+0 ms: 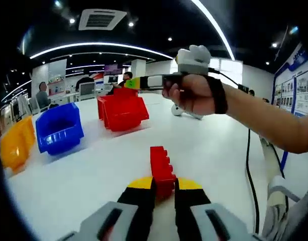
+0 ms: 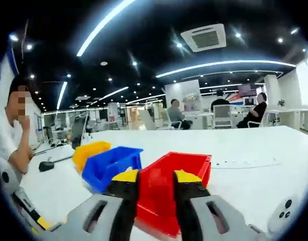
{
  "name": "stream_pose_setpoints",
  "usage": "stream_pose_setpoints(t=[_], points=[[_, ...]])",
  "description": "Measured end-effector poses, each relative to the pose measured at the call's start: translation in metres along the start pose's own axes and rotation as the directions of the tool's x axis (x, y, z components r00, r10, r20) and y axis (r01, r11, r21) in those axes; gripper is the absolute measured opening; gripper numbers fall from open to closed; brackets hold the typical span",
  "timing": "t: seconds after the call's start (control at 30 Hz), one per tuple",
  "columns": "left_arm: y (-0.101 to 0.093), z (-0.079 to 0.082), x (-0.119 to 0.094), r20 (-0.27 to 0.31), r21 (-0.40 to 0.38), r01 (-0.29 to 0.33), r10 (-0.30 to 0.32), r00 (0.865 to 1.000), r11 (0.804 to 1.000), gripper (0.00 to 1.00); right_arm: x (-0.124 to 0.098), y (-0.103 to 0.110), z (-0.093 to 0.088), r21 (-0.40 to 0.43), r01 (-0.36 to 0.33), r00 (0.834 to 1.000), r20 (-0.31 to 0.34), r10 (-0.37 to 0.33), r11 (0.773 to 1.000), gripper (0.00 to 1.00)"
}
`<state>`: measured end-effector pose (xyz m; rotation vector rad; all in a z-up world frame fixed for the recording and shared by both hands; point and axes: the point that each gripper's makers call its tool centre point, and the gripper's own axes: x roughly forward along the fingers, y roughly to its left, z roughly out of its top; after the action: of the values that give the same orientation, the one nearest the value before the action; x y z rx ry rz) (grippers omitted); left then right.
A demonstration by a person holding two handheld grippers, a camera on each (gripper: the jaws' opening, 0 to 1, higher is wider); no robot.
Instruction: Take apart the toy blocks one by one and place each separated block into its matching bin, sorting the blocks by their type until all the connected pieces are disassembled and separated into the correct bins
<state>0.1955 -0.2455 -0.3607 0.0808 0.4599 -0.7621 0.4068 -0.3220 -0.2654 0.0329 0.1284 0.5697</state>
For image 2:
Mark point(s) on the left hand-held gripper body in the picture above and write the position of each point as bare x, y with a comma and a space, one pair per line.
13, 184

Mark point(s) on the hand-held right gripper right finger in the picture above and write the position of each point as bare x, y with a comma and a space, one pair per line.
194, 190

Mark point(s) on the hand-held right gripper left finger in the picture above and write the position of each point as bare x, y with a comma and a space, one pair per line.
106, 216

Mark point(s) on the red plastic bin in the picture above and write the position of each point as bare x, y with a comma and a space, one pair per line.
158, 190

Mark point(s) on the blue plastic bin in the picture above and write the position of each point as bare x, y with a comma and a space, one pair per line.
106, 165

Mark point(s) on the yellow plastic bin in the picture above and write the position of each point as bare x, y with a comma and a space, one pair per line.
88, 153

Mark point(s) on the black computer mouse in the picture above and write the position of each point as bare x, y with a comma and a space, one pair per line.
46, 167

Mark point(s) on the white office chair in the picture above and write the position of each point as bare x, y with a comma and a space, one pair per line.
222, 116
146, 120
172, 123
260, 121

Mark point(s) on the silver laptop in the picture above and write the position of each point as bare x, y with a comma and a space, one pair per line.
78, 133

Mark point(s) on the white game controller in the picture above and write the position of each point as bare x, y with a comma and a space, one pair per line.
282, 216

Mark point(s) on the short ceiling light strip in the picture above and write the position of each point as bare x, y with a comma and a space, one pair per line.
62, 95

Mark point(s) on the potted plant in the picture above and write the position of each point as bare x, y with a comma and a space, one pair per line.
281, 103

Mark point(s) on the curved ceiling light strip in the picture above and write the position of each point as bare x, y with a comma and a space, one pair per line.
219, 62

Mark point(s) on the ceiling air conditioner vent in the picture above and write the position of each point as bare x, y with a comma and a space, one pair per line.
204, 37

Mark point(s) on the long ceiling light strip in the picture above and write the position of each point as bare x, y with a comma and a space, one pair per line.
93, 32

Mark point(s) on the wall screen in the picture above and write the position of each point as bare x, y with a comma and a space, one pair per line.
246, 90

